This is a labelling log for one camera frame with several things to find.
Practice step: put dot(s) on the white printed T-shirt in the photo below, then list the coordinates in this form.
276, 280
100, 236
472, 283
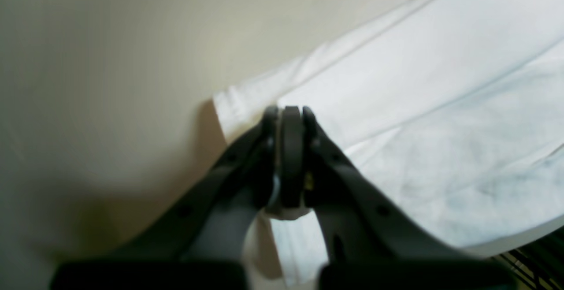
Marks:
453, 108

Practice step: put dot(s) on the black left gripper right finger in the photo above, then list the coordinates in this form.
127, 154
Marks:
370, 242

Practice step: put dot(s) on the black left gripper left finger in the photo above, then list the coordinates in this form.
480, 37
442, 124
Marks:
199, 240

